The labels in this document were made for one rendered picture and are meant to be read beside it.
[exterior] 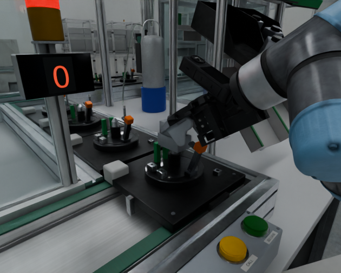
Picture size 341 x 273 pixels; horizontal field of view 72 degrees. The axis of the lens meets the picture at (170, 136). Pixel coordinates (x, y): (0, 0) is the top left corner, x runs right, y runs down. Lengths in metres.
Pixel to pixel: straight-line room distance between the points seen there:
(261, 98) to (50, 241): 0.44
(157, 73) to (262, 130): 0.86
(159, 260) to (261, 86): 0.28
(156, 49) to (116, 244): 1.14
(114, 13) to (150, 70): 10.55
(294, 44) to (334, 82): 0.08
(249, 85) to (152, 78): 1.12
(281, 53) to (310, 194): 0.53
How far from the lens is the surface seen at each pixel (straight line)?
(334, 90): 0.26
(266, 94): 0.34
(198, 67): 0.41
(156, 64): 1.42
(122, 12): 12.10
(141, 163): 0.61
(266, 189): 0.56
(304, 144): 0.24
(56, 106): 0.52
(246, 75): 0.35
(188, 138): 0.51
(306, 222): 0.67
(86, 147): 0.74
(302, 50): 0.31
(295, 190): 0.78
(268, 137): 0.72
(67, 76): 0.47
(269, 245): 0.44
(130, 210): 0.51
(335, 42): 0.30
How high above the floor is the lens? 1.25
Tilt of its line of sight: 21 degrees down
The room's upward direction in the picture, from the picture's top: straight up
